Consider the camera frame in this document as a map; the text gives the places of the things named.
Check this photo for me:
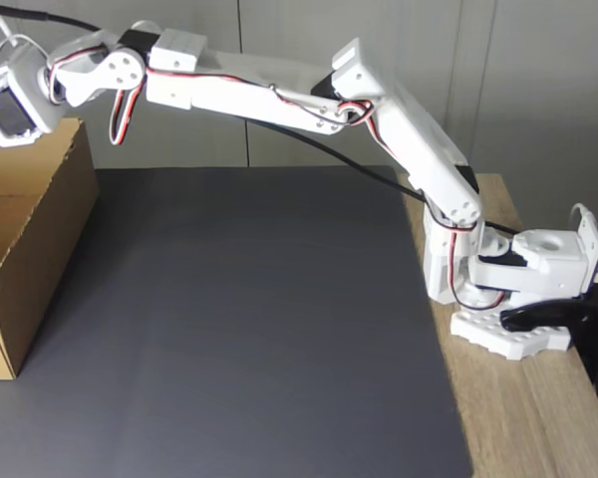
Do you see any black camera cable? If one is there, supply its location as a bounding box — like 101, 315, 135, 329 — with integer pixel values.
0, 2, 522, 234

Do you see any brown cardboard box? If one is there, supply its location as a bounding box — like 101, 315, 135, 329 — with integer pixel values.
0, 117, 100, 380

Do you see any glossy black table clamp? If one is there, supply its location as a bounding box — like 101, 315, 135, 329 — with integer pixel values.
499, 298, 598, 387

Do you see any dark grey table mat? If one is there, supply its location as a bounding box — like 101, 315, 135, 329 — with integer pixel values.
0, 166, 474, 478

